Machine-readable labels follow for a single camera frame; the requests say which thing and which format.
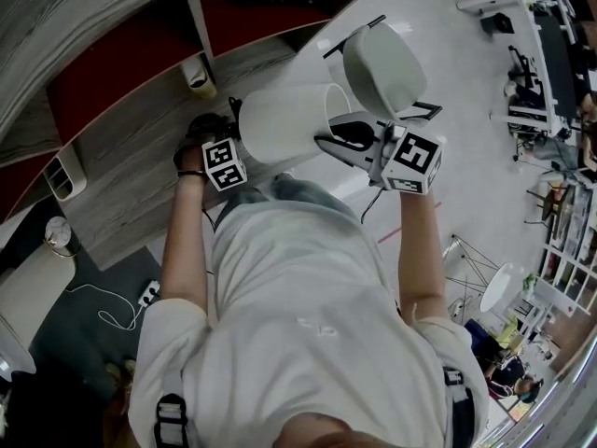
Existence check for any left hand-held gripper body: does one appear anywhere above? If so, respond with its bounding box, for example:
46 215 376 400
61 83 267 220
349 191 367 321
201 95 248 192

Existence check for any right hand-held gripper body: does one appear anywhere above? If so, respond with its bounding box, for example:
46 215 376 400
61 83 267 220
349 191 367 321
328 112 443 195

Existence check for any person's left forearm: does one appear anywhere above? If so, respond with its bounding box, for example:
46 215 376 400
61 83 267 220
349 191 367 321
160 173 211 316

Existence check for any person's right forearm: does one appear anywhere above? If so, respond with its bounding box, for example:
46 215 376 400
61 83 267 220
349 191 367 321
398 189 447 321

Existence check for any wooden desk with shelves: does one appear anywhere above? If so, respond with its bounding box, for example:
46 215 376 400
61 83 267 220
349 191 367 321
0 0 391 271

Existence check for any white desk organizer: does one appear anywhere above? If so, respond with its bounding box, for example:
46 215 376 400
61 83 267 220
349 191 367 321
42 149 89 203

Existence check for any person's left hand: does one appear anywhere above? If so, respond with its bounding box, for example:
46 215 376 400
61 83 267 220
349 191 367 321
172 112 229 176

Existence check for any cream tall container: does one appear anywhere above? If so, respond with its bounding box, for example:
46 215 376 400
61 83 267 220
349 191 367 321
180 55 219 101

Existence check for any grey padded chair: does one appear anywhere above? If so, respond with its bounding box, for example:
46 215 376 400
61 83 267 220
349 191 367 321
322 14 443 123

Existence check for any black office chair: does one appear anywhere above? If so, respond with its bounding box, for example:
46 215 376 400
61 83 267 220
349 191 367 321
506 44 542 93

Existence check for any white power strip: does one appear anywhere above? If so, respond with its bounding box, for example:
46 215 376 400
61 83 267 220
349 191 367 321
138 280 161 306

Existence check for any round white table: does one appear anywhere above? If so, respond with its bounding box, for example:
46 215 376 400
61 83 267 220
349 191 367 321
479 262 528 315

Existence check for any black box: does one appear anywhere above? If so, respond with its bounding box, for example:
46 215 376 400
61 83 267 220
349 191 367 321
479 12 516 35

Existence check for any person's white shirt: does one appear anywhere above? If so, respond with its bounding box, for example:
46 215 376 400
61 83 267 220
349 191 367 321
128 198 491 448

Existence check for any long white workbench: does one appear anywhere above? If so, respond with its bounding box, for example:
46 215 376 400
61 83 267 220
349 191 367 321
456 0 597 137

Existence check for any white shelf unit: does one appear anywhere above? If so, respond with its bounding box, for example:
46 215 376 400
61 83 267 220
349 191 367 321
512 179 597 326

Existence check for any white cable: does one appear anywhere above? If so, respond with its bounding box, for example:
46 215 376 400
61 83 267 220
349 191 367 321
64 282 144 331

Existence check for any black harness strap buckle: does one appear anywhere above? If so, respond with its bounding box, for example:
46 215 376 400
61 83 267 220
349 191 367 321
153 392 190 448
442 366 477 448

